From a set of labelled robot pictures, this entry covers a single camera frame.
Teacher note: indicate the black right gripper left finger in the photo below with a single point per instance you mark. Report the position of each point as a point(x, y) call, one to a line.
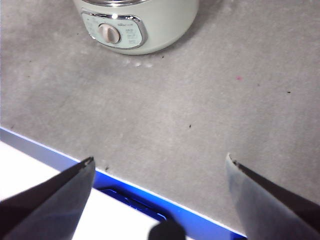
point(50, 205)

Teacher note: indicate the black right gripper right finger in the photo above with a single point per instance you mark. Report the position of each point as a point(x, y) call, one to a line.
point(270, 207)

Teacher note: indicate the pale green electric pot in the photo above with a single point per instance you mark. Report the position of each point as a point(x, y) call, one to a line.
point(165, 25)

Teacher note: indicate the blue table edge strip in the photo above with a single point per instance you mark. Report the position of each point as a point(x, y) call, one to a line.
point(175, 207)

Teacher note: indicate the black rounded object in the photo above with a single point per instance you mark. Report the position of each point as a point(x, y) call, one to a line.
point(167, 231)

